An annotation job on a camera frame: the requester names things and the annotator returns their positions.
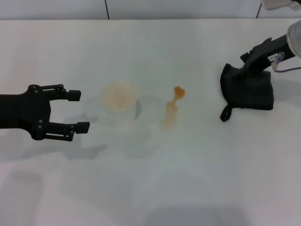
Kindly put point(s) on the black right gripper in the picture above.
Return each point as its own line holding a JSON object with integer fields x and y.
{"x": 265, "y": 51}

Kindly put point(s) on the dark blue rag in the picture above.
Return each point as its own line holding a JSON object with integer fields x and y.
{"x": 249, "y": 94}

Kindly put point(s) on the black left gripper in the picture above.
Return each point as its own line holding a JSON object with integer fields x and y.
{"x": 23, "y": 110}

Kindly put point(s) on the brown water stain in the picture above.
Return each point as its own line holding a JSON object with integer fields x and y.
{"x": 170, "y": 113}

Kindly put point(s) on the white paper cup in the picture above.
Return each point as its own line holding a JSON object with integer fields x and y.
{"x": 120, "y": 96}

